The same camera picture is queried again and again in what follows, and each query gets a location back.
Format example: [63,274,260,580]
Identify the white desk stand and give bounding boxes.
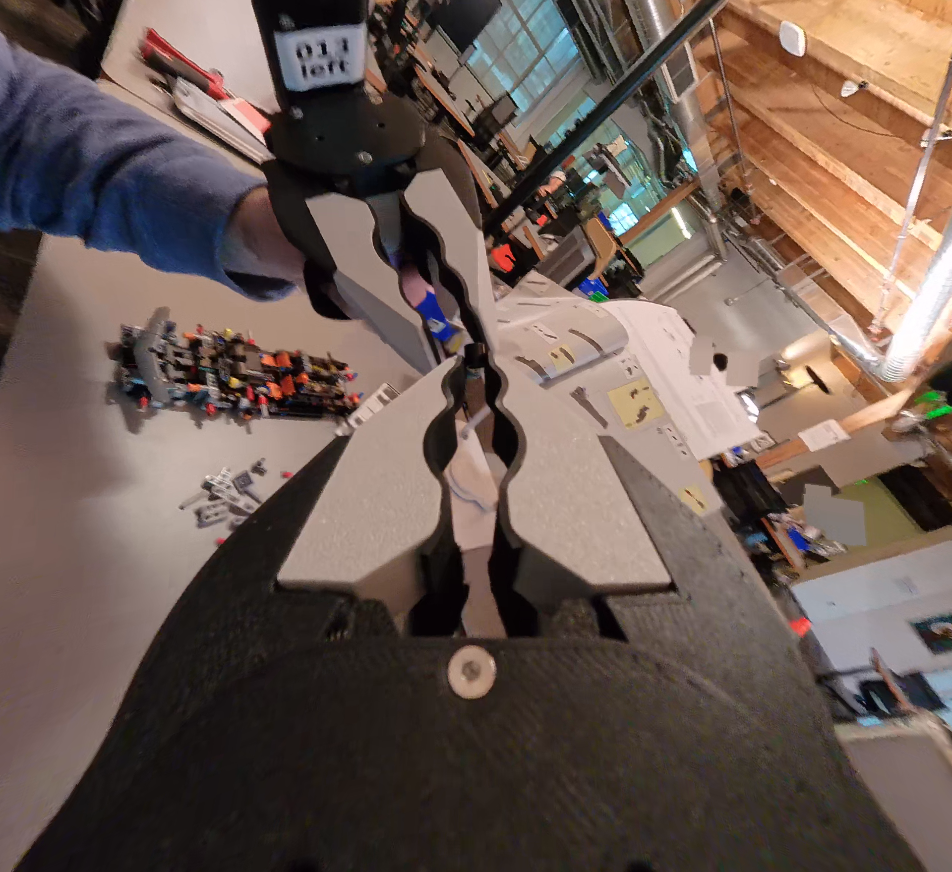
[445,404,501,555]

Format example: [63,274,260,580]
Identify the silver ceiling duct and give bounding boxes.
[595,0,727,213]

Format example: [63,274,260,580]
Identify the lego car chassis assembly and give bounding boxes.
[112,307,367,432]

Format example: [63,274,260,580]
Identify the open instruction booklet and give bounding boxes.
[491,273,765,518]

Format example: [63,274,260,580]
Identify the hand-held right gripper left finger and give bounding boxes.
[277,357,467,639]

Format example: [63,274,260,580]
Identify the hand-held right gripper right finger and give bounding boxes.
[485,357,674,639]

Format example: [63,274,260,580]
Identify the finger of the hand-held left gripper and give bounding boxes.
[404,168,499,360]
[305,194,443,375]

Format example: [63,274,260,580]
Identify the red black hand tool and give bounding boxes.
[140,28,229,101]

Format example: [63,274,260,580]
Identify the black metal pole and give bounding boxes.
[483,0,809,238]

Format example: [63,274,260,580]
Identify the person's left hand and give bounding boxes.
[223,184,307,287]

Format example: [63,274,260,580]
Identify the sticker sheet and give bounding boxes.
[335,381,404,436]

